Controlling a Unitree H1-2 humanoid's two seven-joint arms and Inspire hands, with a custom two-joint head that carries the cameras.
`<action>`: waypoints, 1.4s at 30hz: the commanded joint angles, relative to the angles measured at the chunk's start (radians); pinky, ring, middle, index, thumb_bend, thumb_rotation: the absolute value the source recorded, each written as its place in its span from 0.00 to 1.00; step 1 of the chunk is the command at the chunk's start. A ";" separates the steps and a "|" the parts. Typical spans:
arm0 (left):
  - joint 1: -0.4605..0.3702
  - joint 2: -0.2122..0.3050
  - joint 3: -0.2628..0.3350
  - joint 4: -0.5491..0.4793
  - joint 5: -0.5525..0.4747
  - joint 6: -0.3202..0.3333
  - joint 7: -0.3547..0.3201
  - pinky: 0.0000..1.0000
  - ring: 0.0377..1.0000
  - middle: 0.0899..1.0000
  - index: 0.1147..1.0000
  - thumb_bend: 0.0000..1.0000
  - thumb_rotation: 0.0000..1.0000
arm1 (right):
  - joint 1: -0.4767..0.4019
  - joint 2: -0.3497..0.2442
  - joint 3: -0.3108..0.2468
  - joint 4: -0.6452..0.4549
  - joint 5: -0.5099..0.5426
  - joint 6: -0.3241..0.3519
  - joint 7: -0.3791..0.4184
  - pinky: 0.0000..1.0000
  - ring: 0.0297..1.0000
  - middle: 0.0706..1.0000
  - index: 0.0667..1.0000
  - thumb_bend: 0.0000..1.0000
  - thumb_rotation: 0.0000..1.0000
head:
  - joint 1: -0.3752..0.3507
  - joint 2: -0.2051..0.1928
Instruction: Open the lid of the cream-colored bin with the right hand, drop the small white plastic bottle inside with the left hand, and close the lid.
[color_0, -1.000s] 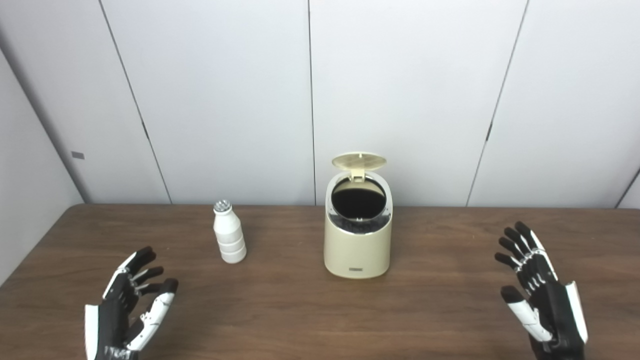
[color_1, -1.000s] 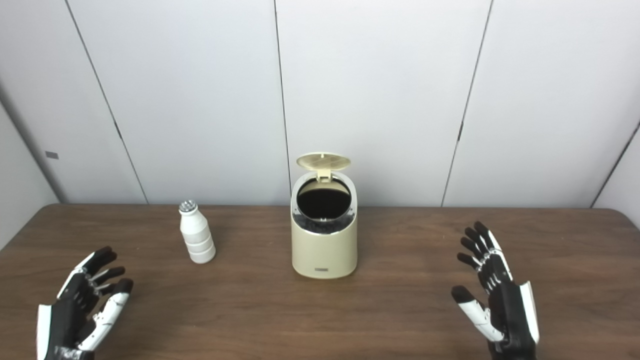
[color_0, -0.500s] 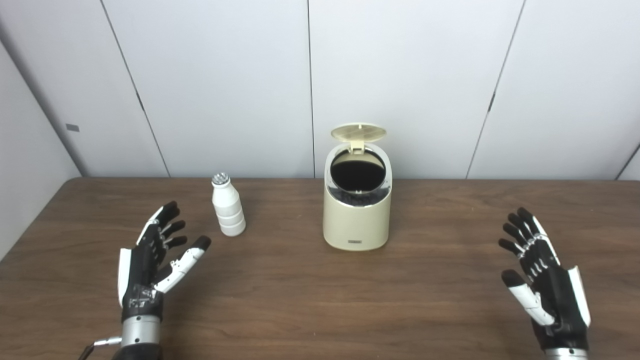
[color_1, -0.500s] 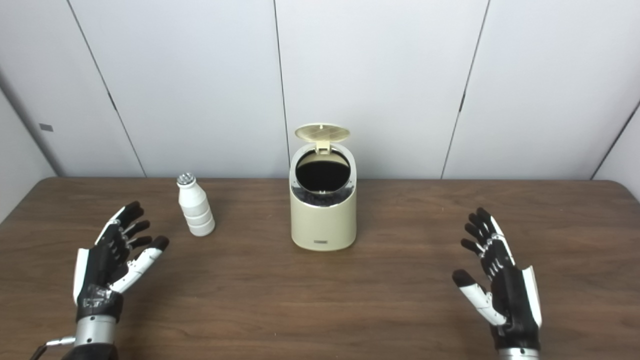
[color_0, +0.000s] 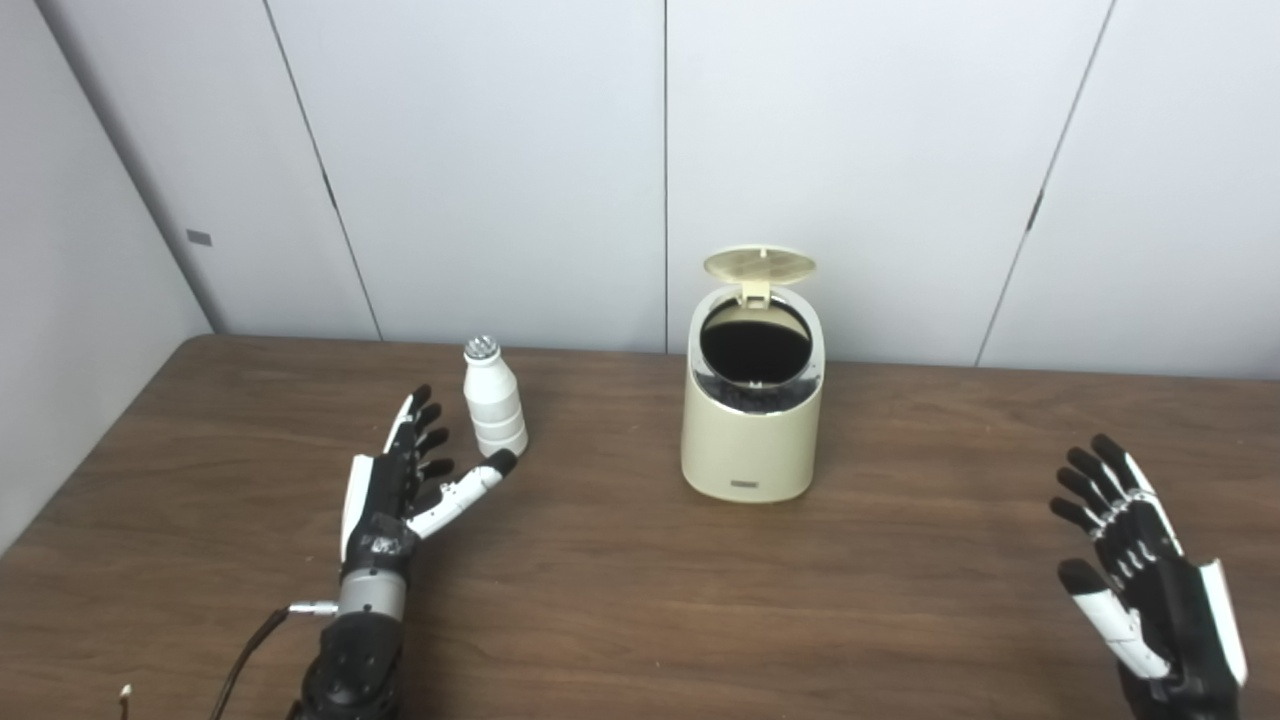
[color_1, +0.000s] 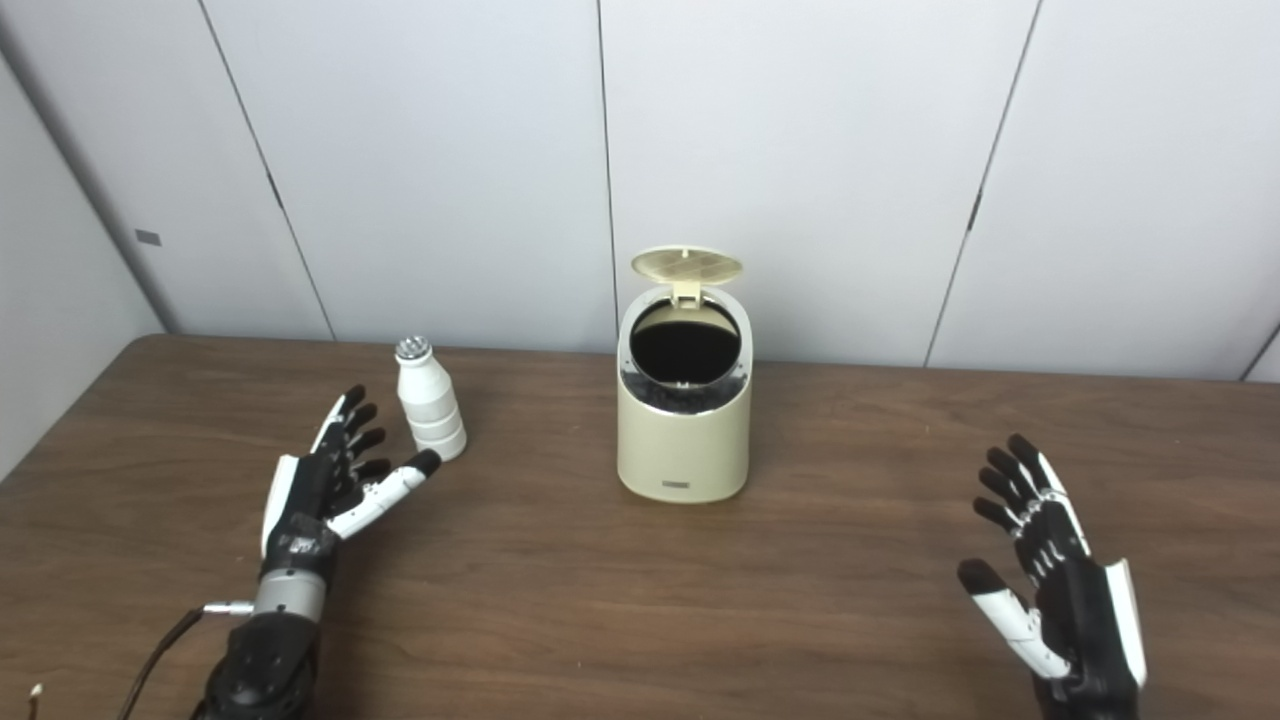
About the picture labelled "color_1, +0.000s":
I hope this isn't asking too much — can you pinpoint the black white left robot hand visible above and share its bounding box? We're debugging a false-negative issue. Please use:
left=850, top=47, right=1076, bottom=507
left=260, top=385, right=442, bottom=586

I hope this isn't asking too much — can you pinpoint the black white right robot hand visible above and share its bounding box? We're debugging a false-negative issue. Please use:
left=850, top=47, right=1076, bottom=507
left=957, top=433, right=1149, bottom=720

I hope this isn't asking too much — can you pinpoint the small white plastic bottle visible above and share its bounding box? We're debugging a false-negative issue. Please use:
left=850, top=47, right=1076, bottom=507
left=395, top=336, right=468, bottom=463

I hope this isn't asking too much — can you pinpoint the cream-colored round bin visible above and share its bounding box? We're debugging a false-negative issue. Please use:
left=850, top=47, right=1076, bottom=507
left=616, top=285, right=753, bottom=504

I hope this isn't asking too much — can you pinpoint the cream round bin lid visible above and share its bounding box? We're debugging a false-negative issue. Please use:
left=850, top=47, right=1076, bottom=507
left=631, top=246, right=744, bottom=304

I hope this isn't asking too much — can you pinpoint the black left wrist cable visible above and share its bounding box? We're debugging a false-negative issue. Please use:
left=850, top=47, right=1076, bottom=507
left=118, top=600, right=256, bottom=720

